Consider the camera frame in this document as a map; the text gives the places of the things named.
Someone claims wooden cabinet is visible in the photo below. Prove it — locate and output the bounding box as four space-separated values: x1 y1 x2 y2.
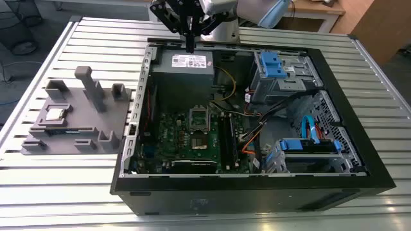
330 0 411 67

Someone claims white cable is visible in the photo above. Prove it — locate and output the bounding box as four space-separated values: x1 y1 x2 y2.
0 60 43 84

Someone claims grey optical drive cage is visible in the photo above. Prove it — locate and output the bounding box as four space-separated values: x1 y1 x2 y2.
250 50 326 104

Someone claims black cable bundle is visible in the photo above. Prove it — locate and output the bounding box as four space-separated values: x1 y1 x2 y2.
239 90 322 142

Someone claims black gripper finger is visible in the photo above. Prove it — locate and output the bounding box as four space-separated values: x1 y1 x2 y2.
149 0 191 53
189 11 232 53

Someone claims grey metal disk bay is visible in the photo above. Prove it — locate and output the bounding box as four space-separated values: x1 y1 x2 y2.
262 138 367 174

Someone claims large black mesh bin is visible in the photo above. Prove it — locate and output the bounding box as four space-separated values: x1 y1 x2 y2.
0 11 39 56

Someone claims green motherboard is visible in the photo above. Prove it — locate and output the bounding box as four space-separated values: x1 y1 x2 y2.
132 105 255 174

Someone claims orange wire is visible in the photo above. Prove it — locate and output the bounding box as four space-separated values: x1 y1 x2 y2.
240 133 259 156

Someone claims CPU socket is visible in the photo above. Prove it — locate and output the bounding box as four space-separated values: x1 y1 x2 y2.
188 132 212 152

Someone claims grey parts rack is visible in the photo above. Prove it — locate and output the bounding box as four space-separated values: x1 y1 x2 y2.
19 66 136 156

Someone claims silver CPU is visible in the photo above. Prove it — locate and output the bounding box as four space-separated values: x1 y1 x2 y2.
45 108 68 121

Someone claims hard disk in blue carrier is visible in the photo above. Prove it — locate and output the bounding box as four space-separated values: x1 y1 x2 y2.
278 138 342 154

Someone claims flat blue data wire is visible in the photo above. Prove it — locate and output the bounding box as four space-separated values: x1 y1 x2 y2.
300 115 322 145

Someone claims large blue drive bracket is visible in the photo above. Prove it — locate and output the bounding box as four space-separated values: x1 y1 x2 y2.
260 51 284 70

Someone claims blue expansion slot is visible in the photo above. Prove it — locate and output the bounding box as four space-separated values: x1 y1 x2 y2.
141 143 156 158

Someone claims grey power supply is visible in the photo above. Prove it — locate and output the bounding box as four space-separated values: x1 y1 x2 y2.
149 50 215 114

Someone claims small black mesh bin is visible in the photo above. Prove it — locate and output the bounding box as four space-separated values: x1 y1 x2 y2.
19 4 45 27

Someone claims multicolour power wire bundle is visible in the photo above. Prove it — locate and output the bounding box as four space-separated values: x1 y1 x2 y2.
209 90 263 118

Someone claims black PC case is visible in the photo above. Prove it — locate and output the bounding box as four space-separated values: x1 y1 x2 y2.
109 37 396 216

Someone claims metal locking lever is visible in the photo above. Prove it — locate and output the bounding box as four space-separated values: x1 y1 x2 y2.
208 105 215 135

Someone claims black graphics card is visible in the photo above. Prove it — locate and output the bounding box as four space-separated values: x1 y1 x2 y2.
171 158 220 174

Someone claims yellow wire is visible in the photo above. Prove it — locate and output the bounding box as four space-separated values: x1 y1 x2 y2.
212 66 238 102

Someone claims small blue drive bracket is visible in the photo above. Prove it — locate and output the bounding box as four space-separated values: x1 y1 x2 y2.
266 67 288 79

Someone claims red black twisted wire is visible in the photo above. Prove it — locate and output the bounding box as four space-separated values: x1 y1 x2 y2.
141 88 153 136

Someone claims wooden desk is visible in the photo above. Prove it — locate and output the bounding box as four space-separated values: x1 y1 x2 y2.
282 0 347 33

